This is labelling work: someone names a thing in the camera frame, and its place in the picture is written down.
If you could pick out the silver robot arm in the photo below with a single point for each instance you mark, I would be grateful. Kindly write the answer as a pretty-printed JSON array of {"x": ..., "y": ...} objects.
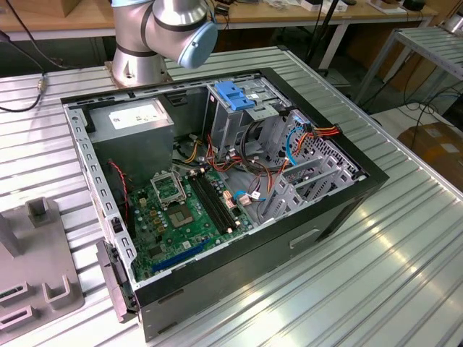
[{"x": 181, "y": 21}]

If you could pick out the grey metal disk bay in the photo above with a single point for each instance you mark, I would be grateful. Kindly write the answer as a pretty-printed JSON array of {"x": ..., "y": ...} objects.
[{"x": 314, "y": 180}]

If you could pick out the beige board power socket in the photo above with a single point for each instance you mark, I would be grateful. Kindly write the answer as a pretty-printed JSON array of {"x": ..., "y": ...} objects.
[{"x": 229, "y": 199}]

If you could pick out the black RAM slot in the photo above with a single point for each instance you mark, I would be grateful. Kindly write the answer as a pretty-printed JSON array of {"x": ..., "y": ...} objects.
[
  {"x": 218, "y": 202},
  {"x": 212, "y": 203},
  {"x": 223, "y": 200},
  {"x": 207, "y": 205}
]

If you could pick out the grey metal drive cage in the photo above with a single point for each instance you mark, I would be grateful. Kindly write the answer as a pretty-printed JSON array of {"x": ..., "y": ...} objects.
[{"x": 224, "y": 123}]

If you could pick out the green motherboard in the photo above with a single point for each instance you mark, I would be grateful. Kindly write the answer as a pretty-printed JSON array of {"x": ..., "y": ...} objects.
[{"x": 197, "y": 231}]

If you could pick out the blue plastic bay latch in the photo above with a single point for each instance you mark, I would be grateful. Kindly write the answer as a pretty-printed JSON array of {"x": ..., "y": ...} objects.
[{"x": 231, "y": 94}]

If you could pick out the blue expansion slot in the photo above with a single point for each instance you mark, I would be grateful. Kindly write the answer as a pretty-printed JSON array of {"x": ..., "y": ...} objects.
[{"x": 181, "y": 257}]

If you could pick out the black PC case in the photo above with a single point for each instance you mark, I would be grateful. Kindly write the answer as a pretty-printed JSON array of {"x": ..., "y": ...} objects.
[{"x": 235, "y": 274}]

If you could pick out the grey power supply unit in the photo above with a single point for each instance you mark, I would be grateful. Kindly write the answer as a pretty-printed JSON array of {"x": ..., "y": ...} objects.
[{"x": 134, "y": 144}]

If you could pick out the grey case rear plate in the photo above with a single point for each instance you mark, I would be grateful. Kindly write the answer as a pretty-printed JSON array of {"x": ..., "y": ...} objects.
[{"x": 112, "y": 282}]

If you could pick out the black stand pole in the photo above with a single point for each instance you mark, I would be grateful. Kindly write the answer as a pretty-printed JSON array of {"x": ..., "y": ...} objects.
[{"x": 322, "y": 32}]

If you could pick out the small white box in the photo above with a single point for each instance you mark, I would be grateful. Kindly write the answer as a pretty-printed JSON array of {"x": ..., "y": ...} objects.
[{"x": 311, "y": 4}]

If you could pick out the labelled cardboard box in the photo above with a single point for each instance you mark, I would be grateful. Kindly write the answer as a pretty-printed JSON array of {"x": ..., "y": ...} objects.
[{"x": 434, "y": 144}]

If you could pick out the grey parts rack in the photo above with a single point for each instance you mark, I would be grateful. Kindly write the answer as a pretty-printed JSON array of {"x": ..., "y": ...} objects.
[{"x": 36, "y": 260}]

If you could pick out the plain brown carton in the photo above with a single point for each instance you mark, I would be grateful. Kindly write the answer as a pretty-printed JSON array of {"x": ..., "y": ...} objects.
[{"x": 83, "y": 7}]

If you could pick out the metal slat side table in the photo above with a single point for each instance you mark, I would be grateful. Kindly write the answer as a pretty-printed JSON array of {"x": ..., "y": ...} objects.
[{"x": 434, "y": 47}]

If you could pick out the small black device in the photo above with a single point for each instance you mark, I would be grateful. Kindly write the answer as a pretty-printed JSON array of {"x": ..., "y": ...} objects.
[{"x": 414, "y": 4}]

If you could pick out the silver metal cylinder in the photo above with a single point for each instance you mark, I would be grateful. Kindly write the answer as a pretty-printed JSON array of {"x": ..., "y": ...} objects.
[{"x": 455, "y": 23}]

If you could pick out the square brown base plate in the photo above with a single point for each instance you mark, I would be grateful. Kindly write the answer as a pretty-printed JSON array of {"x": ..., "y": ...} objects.
[{"x": 108, "y": 66}]

